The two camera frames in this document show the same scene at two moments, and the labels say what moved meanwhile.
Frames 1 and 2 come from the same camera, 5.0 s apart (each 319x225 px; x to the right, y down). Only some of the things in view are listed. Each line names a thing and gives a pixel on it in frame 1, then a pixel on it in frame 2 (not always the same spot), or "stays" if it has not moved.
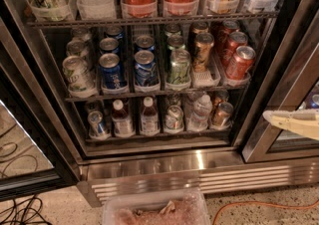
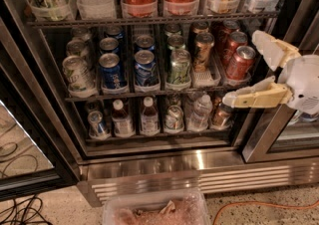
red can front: (240, 66) stays
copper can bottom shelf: (222, 115) stays
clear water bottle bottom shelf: (198, 119) stays
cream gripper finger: (303, 121) -> (302, 89)
